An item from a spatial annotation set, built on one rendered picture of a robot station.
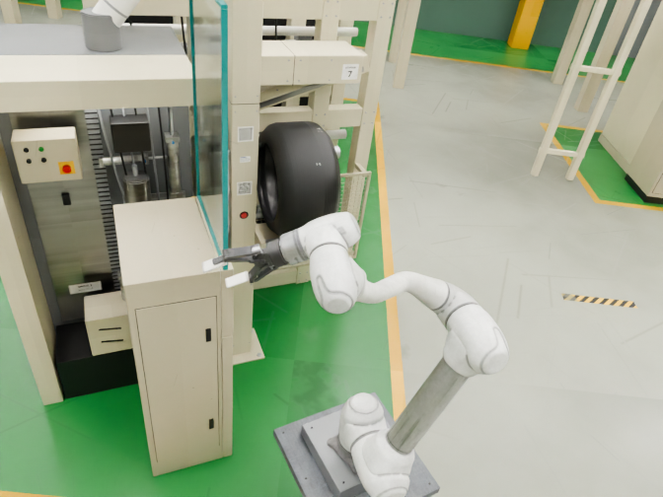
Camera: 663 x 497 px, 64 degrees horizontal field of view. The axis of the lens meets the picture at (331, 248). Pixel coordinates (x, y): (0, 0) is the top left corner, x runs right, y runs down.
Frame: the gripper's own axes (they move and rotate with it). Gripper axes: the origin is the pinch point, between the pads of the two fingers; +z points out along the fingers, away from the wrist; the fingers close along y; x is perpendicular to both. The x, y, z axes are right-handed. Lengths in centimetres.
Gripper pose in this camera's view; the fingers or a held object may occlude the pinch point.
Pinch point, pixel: (218, 274)
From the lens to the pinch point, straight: 151.3
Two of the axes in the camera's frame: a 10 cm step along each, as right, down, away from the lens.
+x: -2.3, -8.7, 4.4
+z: -9.3, 3.3, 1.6
